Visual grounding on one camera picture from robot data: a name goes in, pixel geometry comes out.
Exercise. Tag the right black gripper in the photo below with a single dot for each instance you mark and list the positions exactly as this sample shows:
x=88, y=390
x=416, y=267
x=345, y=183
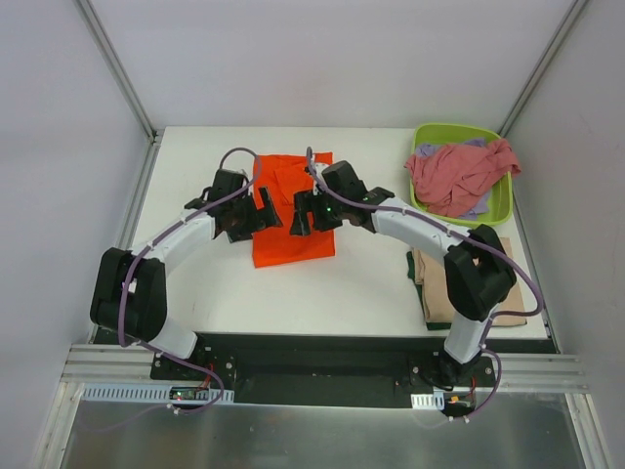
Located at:
x=311, y=215

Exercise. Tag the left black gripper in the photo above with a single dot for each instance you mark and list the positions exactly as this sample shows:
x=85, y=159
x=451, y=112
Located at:
x=254, y=215

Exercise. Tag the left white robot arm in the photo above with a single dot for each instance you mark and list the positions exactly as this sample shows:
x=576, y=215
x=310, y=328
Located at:
x=130, y=295

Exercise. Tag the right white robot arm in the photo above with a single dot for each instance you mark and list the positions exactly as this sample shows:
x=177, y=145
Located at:
x=477, y=276

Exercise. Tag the folded dark green t shirt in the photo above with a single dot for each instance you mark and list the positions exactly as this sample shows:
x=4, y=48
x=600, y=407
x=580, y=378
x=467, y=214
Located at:
x=412, y=275

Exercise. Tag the lavender t shirt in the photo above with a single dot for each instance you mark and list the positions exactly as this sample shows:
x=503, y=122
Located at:
x=441, y=179

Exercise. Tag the folded beige t shirt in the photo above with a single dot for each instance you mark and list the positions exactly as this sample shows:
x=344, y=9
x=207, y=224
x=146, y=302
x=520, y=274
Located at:
x=431, y=275

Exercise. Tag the pink t shirt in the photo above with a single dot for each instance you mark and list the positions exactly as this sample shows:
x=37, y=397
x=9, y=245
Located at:
x=492, y=163

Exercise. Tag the green plastic basin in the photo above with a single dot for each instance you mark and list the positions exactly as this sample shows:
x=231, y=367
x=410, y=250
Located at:
x=500, y=202

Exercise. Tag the left aluminium table rail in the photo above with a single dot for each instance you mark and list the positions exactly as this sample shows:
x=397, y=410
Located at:
x=134, y=207

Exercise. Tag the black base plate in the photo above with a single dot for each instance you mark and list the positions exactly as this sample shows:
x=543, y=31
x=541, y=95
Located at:
x=380, y=372

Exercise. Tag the left white cable duct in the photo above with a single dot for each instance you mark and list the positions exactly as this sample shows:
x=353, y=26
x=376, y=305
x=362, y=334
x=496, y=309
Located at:
x=155, y=394

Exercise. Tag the white cable duct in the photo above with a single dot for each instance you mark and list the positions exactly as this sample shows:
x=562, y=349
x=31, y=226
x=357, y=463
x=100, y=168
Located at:
x=433, y=401
x=155, y=394

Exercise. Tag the right white cable duct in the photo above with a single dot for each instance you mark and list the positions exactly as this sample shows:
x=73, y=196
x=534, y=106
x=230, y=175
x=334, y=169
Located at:
x=433, y=401

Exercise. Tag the left aluminium frame post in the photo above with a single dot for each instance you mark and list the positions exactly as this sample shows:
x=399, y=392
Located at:
x=116, y=68

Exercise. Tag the aluminium frame post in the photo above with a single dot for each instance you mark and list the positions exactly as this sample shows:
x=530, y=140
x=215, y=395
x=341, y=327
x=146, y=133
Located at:
x=571, y=18
x=116, y=68

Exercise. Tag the right aluminium frame post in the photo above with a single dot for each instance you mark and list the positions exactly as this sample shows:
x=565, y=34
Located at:
x=571, y=18

